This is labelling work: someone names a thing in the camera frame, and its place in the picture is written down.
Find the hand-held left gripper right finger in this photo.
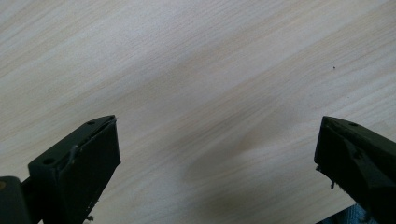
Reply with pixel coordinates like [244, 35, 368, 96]
[313, 116, 396, 224]

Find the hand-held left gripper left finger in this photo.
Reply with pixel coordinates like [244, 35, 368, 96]
[27, 115, 121, 224]

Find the blue cloth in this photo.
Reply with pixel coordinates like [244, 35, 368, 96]
[316, 203, 379, 224]

